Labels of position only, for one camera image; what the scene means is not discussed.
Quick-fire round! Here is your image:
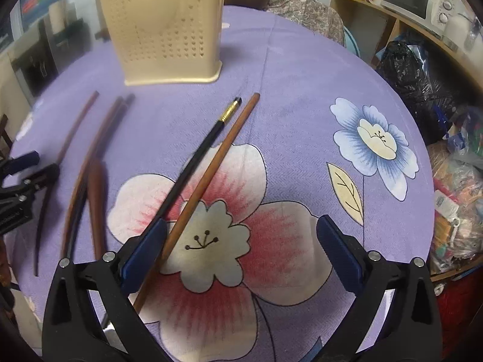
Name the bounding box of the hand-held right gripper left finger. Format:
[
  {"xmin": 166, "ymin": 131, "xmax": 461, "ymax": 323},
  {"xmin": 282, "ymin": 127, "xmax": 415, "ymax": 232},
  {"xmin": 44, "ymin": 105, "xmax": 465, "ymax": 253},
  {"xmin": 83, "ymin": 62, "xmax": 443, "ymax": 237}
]
[{"xmin": 41, "ymin": 219, "xmax": 168, "ymax": 362}]

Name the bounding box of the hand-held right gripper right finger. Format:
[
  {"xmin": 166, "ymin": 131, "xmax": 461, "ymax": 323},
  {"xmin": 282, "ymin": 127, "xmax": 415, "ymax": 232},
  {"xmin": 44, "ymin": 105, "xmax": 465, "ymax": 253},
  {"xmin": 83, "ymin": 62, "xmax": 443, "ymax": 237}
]
[{"xmin": 316, "ymin": 214, "xmax": 442, "ymax": 362}]

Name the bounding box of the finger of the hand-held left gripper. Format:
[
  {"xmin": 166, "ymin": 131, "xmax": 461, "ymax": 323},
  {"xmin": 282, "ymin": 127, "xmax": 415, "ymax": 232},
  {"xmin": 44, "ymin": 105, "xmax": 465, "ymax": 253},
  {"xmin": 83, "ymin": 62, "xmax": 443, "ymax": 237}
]
[
  {"xmin": 22, "ymin": 164, "xmax": 61, "ymax": 194},
  {"xmin": 0, "ymin": 151, "xmax": 40, "ymax": 177}
]

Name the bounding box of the short brown wooden chopstick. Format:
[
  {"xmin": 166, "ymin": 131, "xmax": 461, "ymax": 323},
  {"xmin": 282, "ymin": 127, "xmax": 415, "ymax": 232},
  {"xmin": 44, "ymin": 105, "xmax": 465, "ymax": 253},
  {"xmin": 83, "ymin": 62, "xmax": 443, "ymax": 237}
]
[{"xmin": 88, "ymin": 159, "xmax": 108, "ymax": 259}]

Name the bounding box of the black chopstick with gold band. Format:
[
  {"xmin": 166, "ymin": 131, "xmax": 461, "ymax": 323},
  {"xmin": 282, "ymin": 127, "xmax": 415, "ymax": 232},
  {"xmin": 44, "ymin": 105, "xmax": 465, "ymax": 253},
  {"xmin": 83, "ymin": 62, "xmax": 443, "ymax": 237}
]
[{"xmin": 155, "ymin": 97, "xmax": 242, "ymax": 231}]

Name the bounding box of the cream perforated utensil holder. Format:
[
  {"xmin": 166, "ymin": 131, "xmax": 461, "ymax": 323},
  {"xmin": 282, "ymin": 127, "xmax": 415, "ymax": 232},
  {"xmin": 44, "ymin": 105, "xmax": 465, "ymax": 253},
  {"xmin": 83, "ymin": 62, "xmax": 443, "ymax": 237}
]
[{"xmin": 94, "ymin": 0, "xmax": 227, "ymax": 87}]

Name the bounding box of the grey water dispenser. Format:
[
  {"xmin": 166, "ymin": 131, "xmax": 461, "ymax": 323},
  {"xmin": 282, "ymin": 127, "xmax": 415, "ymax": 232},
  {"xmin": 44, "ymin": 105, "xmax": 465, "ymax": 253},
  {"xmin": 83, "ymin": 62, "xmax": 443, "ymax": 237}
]
[{"xmin": 9, "ymin": 17, "xmax": 95, "ymax": 99}]

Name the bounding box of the pile of colourful plastic bags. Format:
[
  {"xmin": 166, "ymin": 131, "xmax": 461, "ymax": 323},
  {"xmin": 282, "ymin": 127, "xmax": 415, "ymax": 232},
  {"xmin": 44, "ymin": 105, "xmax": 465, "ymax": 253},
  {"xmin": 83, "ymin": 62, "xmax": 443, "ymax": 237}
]
[{"xmin": 426, "ymin": 109, "xmax": 483, "ymax": 277}]

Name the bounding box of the paper cup dispenser tube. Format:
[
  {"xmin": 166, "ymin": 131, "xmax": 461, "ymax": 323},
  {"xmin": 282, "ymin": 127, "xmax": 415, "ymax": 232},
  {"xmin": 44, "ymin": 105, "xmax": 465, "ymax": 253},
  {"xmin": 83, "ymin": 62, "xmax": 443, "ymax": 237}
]
[{"xmin": 49, "ymin": 0, "xmax": 69, "ymax": 35}]

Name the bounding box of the purple floral tablecloth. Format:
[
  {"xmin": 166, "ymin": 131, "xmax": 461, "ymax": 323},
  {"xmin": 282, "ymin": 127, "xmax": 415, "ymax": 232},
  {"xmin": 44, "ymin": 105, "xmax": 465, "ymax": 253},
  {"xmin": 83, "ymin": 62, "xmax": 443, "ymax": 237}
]
[{"xmin": 8, "ymin": 5, "xmax": 435, "ymax": 362}]

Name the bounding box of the black plastic bag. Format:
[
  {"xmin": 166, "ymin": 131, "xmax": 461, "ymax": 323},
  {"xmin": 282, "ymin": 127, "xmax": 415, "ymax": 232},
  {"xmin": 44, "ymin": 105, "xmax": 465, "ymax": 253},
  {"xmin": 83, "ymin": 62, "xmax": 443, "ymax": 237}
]
[{"xmin": 377, "ymin": 34, "xmax": 465, "ymax": 144}]

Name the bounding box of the light blue chair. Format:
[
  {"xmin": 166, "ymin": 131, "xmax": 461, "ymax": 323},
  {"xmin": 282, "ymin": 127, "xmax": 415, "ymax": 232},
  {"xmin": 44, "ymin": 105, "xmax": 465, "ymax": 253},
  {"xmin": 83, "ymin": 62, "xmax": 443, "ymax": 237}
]
[{"xmin": 341, "ymin": 26, "xmax": 361, "ymax": 59}]

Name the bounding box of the wooden shelf unit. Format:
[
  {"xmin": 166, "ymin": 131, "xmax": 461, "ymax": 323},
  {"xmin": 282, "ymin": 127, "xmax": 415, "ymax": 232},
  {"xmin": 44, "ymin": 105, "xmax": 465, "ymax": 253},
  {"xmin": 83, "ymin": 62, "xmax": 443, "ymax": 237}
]
[{"xmin": 330, "ymin": 0, "xmax": 483, "ymax": 92}]

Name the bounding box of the paisley cloth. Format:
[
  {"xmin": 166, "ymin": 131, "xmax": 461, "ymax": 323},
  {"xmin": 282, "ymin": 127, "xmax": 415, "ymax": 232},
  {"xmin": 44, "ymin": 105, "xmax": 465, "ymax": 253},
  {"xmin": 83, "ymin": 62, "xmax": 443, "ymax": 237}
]
[{"xmin": 268, "ymin": 0, "xmax": 346, "ymax": 48}]

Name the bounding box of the white electric kettle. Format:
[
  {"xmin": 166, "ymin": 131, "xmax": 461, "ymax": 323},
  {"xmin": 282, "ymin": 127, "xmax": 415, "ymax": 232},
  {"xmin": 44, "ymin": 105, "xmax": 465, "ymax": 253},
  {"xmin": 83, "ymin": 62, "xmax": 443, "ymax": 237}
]
[{"xmin": 443, "ymin": 11, "xmax": 482, "ymax": 52}]

